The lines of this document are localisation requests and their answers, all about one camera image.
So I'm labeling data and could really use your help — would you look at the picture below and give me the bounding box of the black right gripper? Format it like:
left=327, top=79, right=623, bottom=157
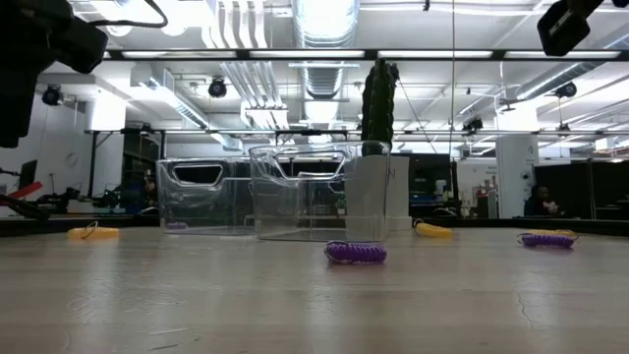
left=537, top=0, right=606, bottom=58

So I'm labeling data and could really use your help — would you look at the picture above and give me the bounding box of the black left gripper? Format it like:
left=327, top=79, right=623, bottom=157
left=46, top=14, right=109, bottom=75

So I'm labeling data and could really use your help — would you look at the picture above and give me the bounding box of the black ceiling spotlight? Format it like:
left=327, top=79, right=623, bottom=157
left=41, top=84, right=64, bottom=107
left=554, top=81, right=579, bottom=99
left=207, top=77, right=228, bottom=99

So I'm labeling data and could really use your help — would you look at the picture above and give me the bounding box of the black monitor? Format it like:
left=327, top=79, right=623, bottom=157
left=18, top=159, right=38, bottom=191

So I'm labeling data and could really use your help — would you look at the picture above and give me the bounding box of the red object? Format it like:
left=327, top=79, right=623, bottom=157
left=8, top=180, right=44, bottom=201

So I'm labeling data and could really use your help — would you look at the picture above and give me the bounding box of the white pillar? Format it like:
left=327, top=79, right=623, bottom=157
left=494, top=135, right=541, bottom=219

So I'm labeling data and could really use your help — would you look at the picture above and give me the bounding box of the person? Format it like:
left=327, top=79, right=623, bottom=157
left=142, top=177, right=159, bottom=207
left=523, top=185, right=561, bottom=217

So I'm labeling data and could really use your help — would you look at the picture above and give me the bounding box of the black overhead beam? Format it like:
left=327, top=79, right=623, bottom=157
left=0, top=47, right=629, bottom=62

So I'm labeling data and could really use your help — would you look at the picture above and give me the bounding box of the green cactus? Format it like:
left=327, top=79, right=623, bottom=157
left=361, top=57, right=400, bottom=157

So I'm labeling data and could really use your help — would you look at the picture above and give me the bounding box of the clear plastic bin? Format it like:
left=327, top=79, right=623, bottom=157
left=248, top=141, right=392, bottom=243
left=155, top=156, right=257, bottom=236

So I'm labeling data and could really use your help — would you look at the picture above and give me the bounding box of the white hexagonal plant pot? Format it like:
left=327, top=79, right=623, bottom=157
left=343, top=154, right=413, bottom=232

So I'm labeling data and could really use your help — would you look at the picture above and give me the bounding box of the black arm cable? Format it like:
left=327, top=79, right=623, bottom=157
left=90, top=0, right=169, bottom=30

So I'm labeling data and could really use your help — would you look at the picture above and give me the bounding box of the thin hanging cord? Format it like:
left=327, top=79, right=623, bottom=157
left=449, top=0, right=456, bottom=158

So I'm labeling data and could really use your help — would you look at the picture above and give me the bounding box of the silver ventilation duct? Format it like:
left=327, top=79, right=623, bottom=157
left=292, top=0, right=361, bottom=124

